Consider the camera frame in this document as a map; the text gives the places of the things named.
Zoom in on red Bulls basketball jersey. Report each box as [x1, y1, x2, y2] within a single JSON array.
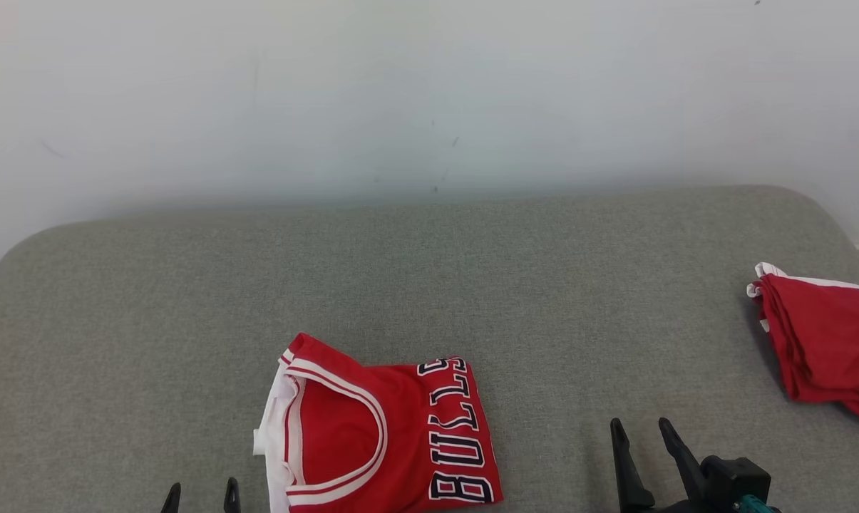
[[252, 332, 505, 513]]

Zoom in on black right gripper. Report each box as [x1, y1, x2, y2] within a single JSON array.
[[609, 417, 715, 513]]

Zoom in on red white-trimmed shorts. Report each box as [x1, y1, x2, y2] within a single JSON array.
[[746, 261, 859, 425]]

